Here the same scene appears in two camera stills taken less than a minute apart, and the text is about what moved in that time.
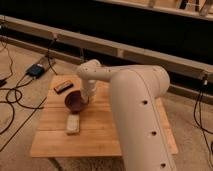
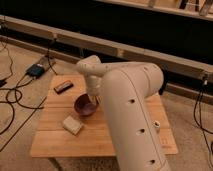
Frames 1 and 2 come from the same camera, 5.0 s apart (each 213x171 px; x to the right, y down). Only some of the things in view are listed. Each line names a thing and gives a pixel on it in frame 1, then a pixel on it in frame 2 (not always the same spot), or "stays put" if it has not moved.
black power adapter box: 35,70 stays put
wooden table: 88,133 stays put
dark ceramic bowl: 74,103 -> 84,106
